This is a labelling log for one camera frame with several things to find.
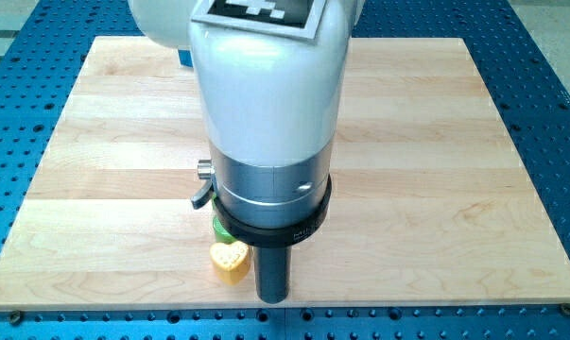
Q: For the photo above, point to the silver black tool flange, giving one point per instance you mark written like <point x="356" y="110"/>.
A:
<point x="266" y="206"/>

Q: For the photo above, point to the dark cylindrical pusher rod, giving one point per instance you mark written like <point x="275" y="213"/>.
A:
<point x="272" y="272"/>

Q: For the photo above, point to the yellow heart block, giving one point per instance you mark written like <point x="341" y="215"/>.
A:
<point x="231" y="262"/>

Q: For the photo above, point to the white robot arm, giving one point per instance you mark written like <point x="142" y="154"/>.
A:
<point x="270" y="75"/>

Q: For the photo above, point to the green star block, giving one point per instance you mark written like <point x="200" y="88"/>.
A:
<point x="221" y="234"/>

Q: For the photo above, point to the wooden board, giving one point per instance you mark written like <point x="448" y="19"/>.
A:
<point x="431" y="204"/>

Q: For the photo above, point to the blue block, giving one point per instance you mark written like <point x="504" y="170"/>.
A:
<point x="185" y="58"/>

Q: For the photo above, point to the fiducial marker tag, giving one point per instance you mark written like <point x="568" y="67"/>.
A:
<point x="296" y="19"/>

